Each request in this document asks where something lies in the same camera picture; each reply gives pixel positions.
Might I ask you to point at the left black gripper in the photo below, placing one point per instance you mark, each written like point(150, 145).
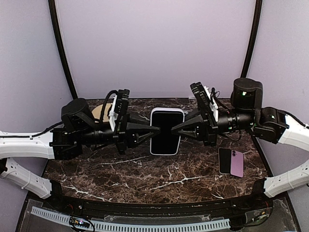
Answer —
point(121, 138)

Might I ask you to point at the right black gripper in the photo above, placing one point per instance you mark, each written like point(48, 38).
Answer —
point(196, 128)

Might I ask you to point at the lavender phone case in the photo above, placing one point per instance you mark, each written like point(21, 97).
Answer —
point(166, 130)

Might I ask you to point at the black phone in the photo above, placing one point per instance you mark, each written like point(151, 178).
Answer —
point(166, 131)

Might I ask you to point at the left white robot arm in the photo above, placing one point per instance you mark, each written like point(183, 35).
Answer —
point(23, 145)

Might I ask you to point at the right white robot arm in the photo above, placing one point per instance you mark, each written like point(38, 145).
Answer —
point(279, 127)

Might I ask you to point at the black phone face up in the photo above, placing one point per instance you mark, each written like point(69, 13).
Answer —
point(224, 156)

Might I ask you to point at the pink phone face down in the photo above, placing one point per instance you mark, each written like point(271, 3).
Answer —
point(237, 164)

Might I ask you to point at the beige round plate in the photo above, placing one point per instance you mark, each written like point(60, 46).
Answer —
point(96, 112)

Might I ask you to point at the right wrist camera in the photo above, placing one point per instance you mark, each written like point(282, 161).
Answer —
point(205, 105)

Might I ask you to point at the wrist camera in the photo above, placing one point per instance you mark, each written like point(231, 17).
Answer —
point(119, 107)
point(205, 105)

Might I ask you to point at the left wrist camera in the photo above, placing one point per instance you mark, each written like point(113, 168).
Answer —
point(119, 107)

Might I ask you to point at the right black frame post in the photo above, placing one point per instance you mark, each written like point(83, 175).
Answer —
point(252, 38)

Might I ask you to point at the black frame post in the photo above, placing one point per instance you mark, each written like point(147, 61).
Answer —
point(61, 49)
point(252, 38)

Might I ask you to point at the white slotted cable duct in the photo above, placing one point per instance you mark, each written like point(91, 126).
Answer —
point(83, 225)

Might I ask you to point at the left black frame post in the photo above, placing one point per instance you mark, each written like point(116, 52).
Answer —
point(61, 49)

